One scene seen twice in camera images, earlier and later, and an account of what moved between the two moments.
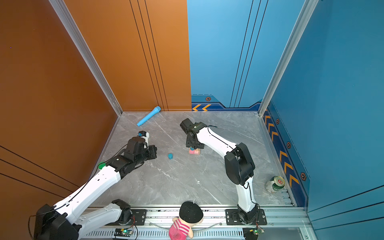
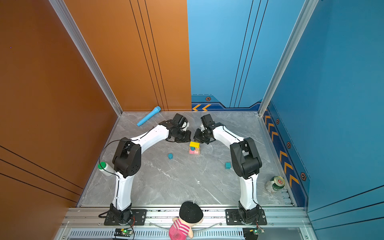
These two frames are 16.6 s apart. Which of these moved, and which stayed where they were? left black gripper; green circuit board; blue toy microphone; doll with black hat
Moved: left black gripper
Stayed: blue toy microphone; doll with black hat; green circuit board
